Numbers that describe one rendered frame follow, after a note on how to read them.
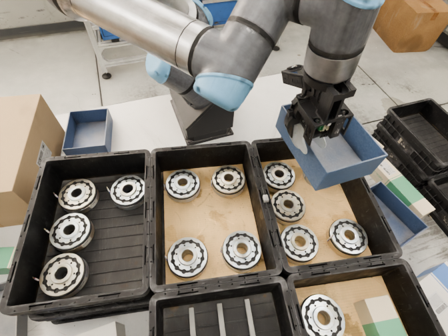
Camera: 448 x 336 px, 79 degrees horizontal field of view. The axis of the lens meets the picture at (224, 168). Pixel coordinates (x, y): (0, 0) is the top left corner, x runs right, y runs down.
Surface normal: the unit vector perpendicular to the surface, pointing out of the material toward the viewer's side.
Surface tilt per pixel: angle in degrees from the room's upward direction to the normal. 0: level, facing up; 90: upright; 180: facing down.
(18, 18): 90
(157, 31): 54
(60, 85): 0
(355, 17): 92
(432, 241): 0
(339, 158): 1
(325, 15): 96
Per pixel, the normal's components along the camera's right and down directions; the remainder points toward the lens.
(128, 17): -0.40, 0.21
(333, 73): -0.14, 0.84
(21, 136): 0.04, -0.57
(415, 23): 0.11, 0.81
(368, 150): -0.94, 0.24
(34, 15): 0.32, 0.79
